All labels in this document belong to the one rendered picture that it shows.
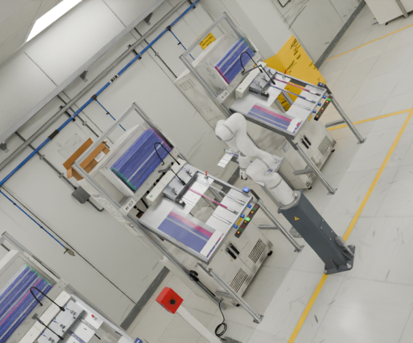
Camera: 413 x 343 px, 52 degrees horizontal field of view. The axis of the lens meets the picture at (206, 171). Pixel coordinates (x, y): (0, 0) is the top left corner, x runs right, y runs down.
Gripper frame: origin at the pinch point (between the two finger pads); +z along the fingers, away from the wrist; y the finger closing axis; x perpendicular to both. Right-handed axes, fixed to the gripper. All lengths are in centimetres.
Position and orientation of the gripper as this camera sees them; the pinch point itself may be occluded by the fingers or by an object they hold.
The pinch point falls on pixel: (245, 177)
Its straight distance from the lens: 341.4
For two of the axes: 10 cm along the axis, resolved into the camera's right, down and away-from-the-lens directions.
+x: -8.2, -4.0, 4.0
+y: 5.6, -7.0, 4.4
